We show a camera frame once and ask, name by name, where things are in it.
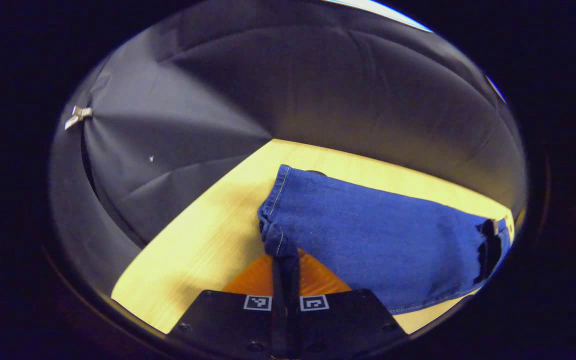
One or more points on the blue jeans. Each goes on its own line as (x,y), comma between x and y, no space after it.
(368,235)

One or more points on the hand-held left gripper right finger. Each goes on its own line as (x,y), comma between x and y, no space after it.
(294,310)

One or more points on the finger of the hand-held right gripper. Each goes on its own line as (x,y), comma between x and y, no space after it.
(490,250)

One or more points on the silver metal clip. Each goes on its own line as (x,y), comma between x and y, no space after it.
(78,117)

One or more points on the black backdrop cloth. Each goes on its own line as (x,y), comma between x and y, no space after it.
(218,90)

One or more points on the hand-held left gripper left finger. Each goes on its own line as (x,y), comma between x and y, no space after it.
(279,310)

